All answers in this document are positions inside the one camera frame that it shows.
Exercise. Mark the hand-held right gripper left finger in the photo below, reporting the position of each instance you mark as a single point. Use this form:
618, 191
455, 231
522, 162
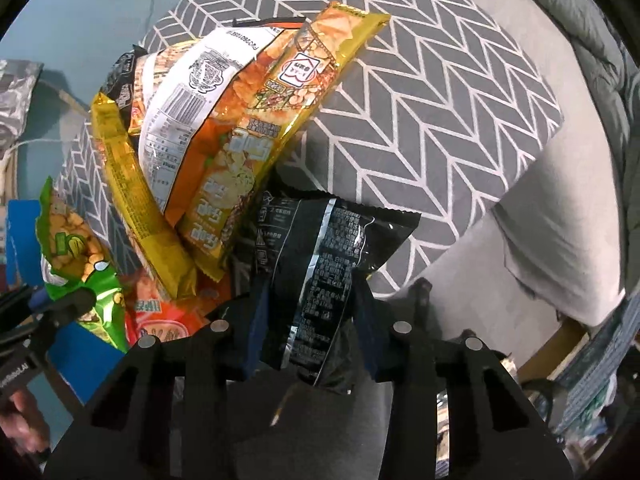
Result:
257, 332

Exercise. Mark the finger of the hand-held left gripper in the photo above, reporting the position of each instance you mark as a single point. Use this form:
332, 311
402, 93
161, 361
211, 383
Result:
70, 306
37, 303

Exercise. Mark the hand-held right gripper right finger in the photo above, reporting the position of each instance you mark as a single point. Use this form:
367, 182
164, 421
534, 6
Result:
369, 332

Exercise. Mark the green snack packet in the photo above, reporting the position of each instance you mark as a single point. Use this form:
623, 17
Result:
75, 255

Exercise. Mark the black snack packet silver seam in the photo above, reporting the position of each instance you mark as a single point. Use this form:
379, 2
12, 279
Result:
310, 280

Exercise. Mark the person's left hand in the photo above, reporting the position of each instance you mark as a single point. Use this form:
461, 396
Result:
22, 422

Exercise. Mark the blue mat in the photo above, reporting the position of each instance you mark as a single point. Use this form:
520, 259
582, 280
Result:
80, 360

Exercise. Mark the red snack packet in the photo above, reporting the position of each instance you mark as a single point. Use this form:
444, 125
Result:
160, 320

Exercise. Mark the long yellow snack packet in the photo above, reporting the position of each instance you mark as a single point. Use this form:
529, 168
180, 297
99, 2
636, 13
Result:
135, 210

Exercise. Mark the silver foil bag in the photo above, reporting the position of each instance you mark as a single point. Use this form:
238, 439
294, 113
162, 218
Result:
17, 105

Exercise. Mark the yellow orange peanut snack packet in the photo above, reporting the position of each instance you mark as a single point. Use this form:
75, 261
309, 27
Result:
280, 125

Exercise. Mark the light grey cushion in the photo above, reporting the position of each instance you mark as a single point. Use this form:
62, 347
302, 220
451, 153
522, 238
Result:
555, 220

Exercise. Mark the grey chevron fabric stool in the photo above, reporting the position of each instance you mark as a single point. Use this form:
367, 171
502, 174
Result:
425, 120

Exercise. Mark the orange snack packet white label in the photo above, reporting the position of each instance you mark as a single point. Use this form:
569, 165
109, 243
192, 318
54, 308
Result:
190, 110

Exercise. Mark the small black snack packet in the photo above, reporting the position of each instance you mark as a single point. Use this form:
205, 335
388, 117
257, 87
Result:
120, 80

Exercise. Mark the grey quilted blanket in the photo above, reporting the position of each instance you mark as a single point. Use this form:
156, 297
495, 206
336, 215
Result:
600, 60

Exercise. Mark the wooden frame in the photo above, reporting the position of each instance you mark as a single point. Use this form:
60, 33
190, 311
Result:
550, 352

